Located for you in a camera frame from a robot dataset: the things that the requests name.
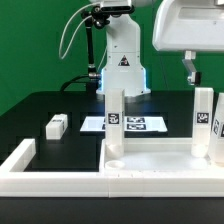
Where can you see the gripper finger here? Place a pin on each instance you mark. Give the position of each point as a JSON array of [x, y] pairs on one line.
[[194, 76]]

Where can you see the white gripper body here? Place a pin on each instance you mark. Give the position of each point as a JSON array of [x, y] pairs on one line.
[[195, 25]]

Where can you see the marker tag sheet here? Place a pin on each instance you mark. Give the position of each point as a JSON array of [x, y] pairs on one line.
[[131, 124]]

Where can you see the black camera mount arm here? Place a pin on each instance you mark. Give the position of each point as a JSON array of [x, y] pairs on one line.
[[91, 43]]

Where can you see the white desk top tray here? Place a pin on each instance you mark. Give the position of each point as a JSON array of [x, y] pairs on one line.
[[160, 156]]

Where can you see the white U-shaped fence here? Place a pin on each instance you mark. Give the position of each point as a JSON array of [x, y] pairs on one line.
[[15, 181]]

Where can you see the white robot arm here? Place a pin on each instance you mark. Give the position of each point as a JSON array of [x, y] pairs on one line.
[[138, 80]]

